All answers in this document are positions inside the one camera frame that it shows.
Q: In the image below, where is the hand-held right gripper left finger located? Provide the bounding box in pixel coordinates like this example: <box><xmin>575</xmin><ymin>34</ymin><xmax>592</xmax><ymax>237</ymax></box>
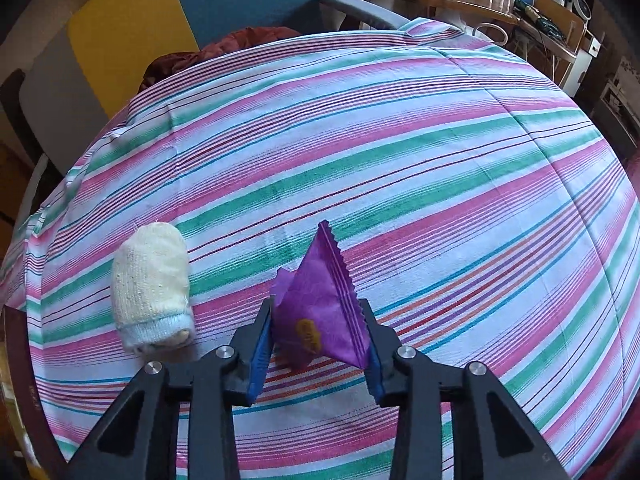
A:
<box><xmin>67</xmin><ymin>296</ymin><xmax>277</xmax><ymax>480</ymax></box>

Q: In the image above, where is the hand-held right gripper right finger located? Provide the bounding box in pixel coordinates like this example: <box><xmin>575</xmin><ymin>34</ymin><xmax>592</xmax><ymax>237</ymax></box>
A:
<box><xmin>357</xmin><ymin>297</ymin><xmax>571</xmax><ymax>480</ymax></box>

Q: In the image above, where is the purple snack packet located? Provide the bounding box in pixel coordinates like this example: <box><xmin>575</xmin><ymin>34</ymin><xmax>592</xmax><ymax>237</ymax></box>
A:
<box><xmin>270</xmin><ymin>220</ymin><xmax>373</xmax><ymax>372</ymax></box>

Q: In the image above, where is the rolled cream sock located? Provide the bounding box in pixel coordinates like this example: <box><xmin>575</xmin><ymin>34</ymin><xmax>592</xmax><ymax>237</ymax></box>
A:
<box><xmin>111</xmin><ymin>222</ymin><xmax>195</xmax><ymax>356</ymax></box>

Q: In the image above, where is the striped tablecloth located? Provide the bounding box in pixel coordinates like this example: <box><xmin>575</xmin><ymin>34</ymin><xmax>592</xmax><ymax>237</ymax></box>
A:
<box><xmin>0</xmin><ymin>17</ymin><xmax>640</xmax><ymax>480</ymax></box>

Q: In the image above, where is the dark red cloth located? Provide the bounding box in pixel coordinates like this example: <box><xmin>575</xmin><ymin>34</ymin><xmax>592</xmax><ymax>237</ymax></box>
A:
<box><xmin>142</xmin><ymin>26</ymin><xmax>301</xmax><ymax>93</ymax></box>

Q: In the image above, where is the grey yellow blue chair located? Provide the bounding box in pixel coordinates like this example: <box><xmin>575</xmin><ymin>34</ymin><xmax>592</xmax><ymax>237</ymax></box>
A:
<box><xmin>15</xmin><ymin>0</ymin><xmax>411</xmax><ymax>231</ymax></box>

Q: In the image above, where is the green bottle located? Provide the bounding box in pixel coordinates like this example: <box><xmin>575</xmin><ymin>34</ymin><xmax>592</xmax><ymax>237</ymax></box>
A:
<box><xmin>520</xmin><ymin>2</ymin><xmax>556</xmax><ymax>36</ymax></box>

